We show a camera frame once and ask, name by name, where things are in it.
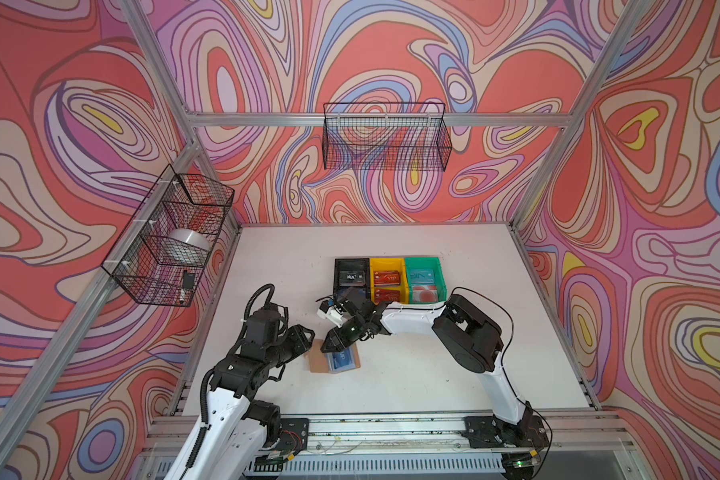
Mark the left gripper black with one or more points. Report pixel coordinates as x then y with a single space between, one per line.
297 339

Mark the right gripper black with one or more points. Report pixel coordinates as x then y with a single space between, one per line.
338 342

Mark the blue VIP credit card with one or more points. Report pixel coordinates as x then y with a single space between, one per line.
341 361

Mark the tan leather card holder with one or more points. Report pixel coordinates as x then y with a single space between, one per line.
318 362

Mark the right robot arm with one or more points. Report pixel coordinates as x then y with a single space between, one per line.
473 340

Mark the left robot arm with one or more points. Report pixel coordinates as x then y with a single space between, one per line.
234 429

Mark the red card lower yellow bin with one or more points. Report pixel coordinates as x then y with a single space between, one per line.
387 295

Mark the red card yellow bin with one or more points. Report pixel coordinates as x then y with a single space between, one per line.
386 278
387 295

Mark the black card in bin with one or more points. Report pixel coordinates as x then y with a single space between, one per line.
352 278

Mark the red card upper yellow bin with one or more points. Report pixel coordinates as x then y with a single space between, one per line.
386 278

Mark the red white card green bin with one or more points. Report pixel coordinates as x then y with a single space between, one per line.
421 294

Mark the teal card in green bin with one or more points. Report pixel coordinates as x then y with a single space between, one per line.
421 276

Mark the black storage bin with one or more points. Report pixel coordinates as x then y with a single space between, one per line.
355 263

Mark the green storage bin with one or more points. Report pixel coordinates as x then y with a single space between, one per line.
429 263

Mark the small black device in basket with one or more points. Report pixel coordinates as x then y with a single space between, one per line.
188 282

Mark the grey tape roll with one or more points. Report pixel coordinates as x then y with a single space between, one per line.
187 247

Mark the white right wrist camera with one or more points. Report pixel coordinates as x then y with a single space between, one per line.
328 310

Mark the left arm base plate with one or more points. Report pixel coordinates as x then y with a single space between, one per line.
285 435

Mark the aluminium front rail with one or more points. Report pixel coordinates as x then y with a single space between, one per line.
444 432

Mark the left wall wire basket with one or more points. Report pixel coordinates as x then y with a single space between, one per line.
137 262

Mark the wall wire basket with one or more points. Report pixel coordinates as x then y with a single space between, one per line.
137 262
387 136

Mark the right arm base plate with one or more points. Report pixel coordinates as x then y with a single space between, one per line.
491 432

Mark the back wall wire basket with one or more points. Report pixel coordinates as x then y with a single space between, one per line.
387 136

